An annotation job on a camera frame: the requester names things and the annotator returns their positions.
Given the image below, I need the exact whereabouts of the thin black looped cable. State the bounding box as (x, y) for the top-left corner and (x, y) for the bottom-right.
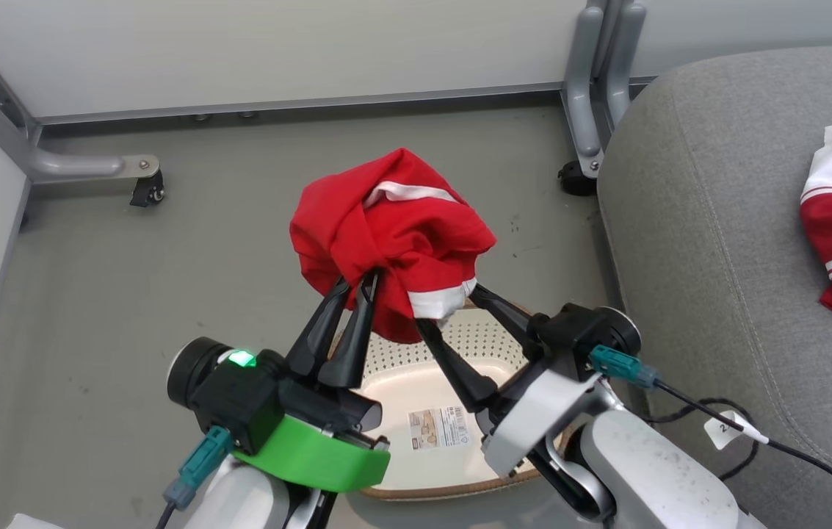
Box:
(642, 397), (760, 483)

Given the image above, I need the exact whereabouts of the grey partition foot with bracket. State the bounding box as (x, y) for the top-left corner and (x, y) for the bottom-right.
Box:
(0, 13), (162, 185)

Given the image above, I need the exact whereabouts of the paper label sticker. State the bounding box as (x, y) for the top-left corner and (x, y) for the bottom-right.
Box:
(407, 405), (472, 451)

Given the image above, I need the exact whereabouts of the left cable with teal connector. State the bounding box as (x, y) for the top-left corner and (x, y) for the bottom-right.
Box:
(155, 425), (235, 529)

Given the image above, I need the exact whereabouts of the grey partition bottom rail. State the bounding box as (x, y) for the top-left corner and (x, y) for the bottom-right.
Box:
(35, 79), (568, 127)

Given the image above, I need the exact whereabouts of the cable with teal connector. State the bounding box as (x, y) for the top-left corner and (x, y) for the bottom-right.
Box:
(155, 425), (235, 529)
(589, 345), (832, 529)

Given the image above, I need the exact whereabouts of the red garment with white band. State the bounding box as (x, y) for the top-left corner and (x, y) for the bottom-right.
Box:
(289, 147), (498, 345)

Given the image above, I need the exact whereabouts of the black caster wheel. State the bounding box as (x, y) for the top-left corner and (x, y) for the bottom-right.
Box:
(557, 159), (599, 198)
(129, 170), (166, 209)

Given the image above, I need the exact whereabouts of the grey fabric sofa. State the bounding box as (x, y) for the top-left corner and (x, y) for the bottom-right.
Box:
(596, 44), (832, 529)

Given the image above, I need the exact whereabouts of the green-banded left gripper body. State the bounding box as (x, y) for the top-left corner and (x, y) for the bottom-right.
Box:
(232, 373), (391, 494)

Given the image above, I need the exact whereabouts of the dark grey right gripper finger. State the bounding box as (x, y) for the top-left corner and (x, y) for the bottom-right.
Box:
(413, 317), (499, 414)
(469, 283), (538, 361)

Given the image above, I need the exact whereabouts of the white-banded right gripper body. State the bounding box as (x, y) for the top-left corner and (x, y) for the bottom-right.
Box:
(474, 363), (604, 479)

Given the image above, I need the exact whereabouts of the grey double-post partition foot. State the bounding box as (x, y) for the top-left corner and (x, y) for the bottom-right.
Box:
(560, 0), (648, 180)

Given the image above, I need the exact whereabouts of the white cable tag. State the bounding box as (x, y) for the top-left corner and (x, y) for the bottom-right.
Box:
(703, 410), (770, 451)

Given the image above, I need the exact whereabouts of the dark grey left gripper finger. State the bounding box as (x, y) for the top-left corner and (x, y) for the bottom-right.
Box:
(285, 277), (353, 380)
(317, 270), (380, 391)

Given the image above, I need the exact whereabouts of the white perforated laundry basket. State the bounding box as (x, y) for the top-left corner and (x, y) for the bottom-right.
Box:
(331, 300), (587, 503)

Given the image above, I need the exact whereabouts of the right cable with teal connector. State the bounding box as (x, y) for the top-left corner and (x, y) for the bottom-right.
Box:
(589, 345), (832, 529)

